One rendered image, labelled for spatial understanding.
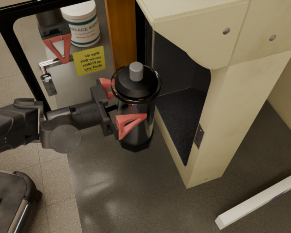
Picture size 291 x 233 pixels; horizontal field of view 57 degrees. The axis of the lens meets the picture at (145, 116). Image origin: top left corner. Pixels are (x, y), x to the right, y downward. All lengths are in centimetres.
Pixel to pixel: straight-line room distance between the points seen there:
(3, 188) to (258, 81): 149
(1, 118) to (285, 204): 72
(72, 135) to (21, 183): 119
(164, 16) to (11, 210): 147
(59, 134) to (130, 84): 17
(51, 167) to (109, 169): 116
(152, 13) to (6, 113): 36
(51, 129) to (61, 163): 143
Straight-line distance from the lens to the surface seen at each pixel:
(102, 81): 62
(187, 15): 30
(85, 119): 58
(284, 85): 100
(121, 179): 79
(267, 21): 37
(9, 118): 53
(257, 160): 88
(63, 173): 190
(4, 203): 168
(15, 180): 171
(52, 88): 70
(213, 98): 46
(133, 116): 57
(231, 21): 34
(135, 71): 54
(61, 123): 51
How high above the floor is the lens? 167
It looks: 55 degrees down
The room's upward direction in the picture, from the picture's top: straight up
